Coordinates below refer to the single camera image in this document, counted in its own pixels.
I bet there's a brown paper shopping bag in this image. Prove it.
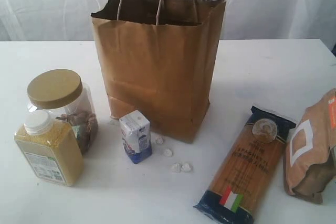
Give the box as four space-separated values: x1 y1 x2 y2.
91 0 226 143

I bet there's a clear jar gold lid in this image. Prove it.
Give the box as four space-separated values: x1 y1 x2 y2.
27 69 98 154

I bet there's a yellow grain bottle white cap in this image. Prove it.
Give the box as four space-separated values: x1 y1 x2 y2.
14 110 83 186

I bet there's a brown kraft pouch orange label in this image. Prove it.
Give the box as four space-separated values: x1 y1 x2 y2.
283 89 335 204

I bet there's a white crumpled paper ball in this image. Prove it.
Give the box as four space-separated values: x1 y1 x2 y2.
170 163 182 173
163 148 173 157
181 162 193 173
155 135 164 145

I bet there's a small blue white milk carton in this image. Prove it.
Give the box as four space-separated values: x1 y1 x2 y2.
119 110 152 164

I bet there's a spaghetti package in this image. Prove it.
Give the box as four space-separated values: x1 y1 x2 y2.
195 106 296 223

